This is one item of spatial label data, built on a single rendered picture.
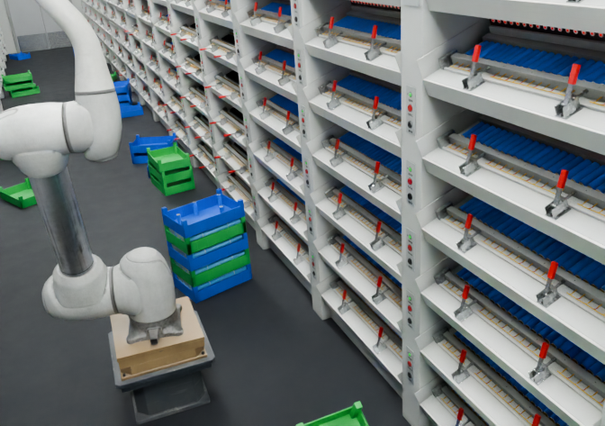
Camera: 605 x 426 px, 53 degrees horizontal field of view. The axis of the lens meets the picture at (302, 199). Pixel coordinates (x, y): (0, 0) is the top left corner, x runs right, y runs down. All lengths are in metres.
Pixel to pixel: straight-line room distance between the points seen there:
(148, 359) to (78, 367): 0.55
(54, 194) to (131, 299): 0.44
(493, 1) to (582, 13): 0.21
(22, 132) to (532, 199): 1.19
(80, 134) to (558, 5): 1.12
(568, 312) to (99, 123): 1.17
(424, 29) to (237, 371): 1.41
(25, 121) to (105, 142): 0.19
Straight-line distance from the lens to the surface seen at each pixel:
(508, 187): 1.37
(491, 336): 1.58
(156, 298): 2.01
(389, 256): 1.90
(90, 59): 1.64
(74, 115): 1.64
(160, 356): 2.06
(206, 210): 2.82
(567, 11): 1.16
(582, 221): 1.24
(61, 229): 1.85
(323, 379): 2.25
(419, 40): 1.50
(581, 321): 1.32
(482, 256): 1.50
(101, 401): 2.36
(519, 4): 1.24
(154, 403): 2.19
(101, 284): 2.00
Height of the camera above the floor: 1.45
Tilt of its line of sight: 23 degrees down
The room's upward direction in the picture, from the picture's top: 4 degrees counter-clockwise
